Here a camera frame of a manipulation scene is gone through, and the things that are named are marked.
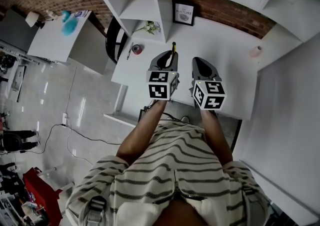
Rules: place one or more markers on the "white table lamp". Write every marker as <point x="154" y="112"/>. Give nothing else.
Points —
<point x="32" y="18"/>

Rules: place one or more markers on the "black framed leaf picture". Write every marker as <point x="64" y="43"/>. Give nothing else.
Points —
<point x="183" y="14"/>

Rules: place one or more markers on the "white cabinet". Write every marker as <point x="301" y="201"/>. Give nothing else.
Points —
<point x="282" y="120"/>

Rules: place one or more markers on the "white power strip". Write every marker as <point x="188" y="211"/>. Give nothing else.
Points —
<point x="64" y="119"/>

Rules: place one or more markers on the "grey metal cabinet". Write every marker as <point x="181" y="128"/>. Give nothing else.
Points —
<point x="15" y="30"/>

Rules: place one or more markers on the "person's right forearm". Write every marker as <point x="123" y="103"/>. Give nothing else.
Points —
<point x="216" y="140"/>

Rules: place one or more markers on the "white drawer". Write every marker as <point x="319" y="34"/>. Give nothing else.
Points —
<point x="120" y="117"/>

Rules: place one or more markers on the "black battery box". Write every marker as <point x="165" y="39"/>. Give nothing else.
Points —
<point x="143" y="115"/>

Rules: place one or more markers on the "person's left forearm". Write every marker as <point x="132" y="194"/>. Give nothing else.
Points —
<point x="140" y="137"/>

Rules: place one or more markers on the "red table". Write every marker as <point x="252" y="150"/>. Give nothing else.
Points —
<point x="42" y="190"/>

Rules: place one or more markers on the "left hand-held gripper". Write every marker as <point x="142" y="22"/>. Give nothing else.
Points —
<point x="160" y="85"/>

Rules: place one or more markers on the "low white rack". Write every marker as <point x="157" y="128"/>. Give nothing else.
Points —
<point x="15" y="80"/>

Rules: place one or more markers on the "artificial purple flowers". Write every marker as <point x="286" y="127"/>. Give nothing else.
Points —
<point x="151" y="28"/>

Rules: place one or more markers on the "yellow utility knife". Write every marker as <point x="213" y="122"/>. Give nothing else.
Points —
<point x="173" y="47"/>

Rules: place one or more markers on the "white desk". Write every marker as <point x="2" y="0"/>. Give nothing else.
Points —
<point x="225" y="45"/>

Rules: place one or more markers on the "white pen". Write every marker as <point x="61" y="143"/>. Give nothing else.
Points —
<point x="129" y="51"/>

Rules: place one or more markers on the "person's striped shirt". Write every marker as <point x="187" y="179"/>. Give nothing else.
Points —
<point x="172" y="170"/>

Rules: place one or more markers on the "white side table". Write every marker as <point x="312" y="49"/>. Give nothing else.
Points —
<point x="52" y="42"/>

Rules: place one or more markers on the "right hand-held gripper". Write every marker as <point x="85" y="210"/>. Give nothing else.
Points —
<point x="212" y="95"/>

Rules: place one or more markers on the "person's white shoe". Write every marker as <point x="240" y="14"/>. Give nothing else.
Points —
<point x="185" y="119"/>

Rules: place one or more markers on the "red tape roll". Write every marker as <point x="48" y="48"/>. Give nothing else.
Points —
<point x="137" y="49"/>

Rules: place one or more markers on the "teal plush object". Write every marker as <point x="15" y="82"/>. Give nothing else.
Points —
<point x="70" y="25"/>

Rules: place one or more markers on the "black chair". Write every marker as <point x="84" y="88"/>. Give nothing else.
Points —
<point x="111" y="42"/>

